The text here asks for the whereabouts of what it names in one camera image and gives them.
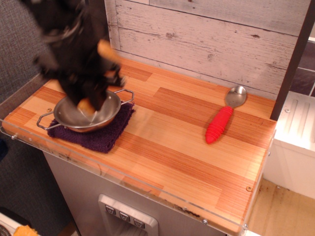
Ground red-handled metal spoon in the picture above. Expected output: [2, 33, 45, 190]
[205, 86, 247, 144]

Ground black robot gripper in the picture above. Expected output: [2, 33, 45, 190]
[34, 31, 126, 111]

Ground orange object bottom left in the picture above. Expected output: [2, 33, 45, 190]
[13, 225, 39, 236]

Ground small steel two-handled pan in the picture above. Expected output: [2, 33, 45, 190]
[36, 89, 134, 133]

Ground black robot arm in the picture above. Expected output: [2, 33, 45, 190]
[21, 0, 125, 111]

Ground grey toy fridge cabinet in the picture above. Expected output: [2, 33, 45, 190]
[44, 153, 224, 236]

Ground silver dispenser button panel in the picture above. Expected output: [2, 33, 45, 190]
[98, 194, 159, 236]

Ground dark right shelf post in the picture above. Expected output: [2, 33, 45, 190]
[270, 0, 315, 121]

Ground white toy sink unit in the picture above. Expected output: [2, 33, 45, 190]
[263, 92, 315, 198]

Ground clear acrylic table guard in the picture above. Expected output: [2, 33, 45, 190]
[3, 59, 276, 236]

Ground purple folded cloth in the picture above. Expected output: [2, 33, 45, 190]
[47, 103, 135, 153]

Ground tan toy chicken leg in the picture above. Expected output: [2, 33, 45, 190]
[77, 39, 121, 116]

